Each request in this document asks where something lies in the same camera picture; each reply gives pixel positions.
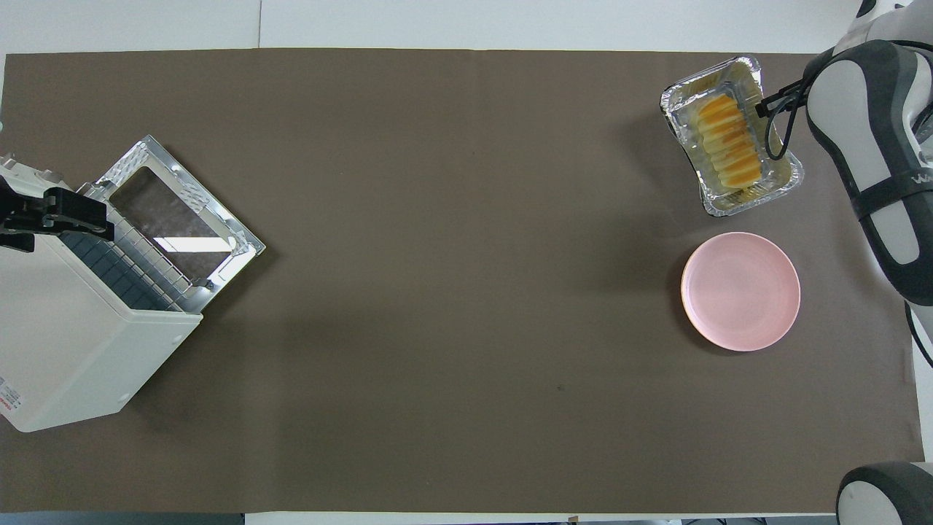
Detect oven glass door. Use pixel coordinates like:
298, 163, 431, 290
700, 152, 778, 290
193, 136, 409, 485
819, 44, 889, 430
93, 135, 267, 294

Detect white toaster oven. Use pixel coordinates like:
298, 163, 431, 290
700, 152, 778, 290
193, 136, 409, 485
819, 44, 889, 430
0, 219, 205, 433

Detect golden ridged bread loaf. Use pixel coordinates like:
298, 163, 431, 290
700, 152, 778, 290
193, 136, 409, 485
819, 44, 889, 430
696, 93, 765, 192

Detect oven wire rack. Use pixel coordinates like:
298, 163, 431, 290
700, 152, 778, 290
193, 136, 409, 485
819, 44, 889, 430
62, 208, 219, 313

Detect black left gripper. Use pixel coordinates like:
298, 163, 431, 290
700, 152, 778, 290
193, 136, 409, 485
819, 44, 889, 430
0, 176, 116, 254

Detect brown table mat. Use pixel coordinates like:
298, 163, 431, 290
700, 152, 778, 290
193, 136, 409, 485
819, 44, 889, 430
0, 47, 928, 515

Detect aluminium foil tray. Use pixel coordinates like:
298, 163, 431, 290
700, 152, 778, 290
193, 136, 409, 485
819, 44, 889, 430
660, 56, 805, 218

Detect pink round plate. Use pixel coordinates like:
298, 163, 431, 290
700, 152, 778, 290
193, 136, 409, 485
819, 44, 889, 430
681, 231, 801, 352

